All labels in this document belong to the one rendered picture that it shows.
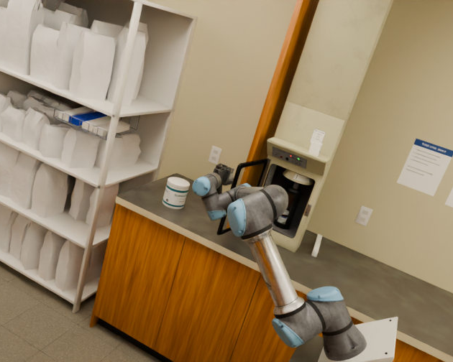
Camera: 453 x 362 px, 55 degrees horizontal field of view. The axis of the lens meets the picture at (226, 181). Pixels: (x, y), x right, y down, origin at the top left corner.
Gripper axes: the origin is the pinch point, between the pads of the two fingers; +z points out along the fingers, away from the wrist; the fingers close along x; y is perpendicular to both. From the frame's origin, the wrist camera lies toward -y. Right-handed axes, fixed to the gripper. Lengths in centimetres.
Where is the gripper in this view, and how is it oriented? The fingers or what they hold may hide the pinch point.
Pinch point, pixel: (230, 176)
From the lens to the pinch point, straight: 215.6
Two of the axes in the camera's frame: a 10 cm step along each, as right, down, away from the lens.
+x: -8.8, -3.7, 3.0
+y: 2.8, -9.1, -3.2
